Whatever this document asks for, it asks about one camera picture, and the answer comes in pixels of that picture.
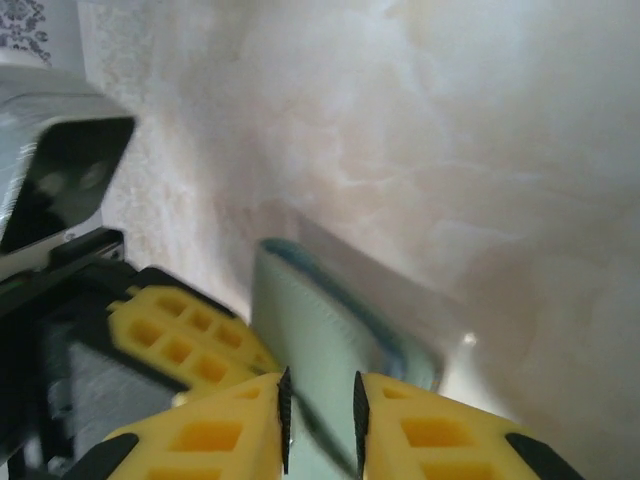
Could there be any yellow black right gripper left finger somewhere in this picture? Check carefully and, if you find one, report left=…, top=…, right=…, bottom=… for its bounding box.
left=62, top=367, right=294, bottom=480

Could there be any green card holder wallet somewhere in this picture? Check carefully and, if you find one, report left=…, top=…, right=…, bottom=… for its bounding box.
left=251, top=237, right=447, bottom=480

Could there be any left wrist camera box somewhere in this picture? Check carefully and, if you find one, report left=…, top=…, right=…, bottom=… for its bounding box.
left=0, top=47, right=137, bottom=256

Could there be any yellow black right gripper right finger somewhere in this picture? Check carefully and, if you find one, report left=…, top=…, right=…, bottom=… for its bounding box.
left=352, top=370, right=589, bottom=480

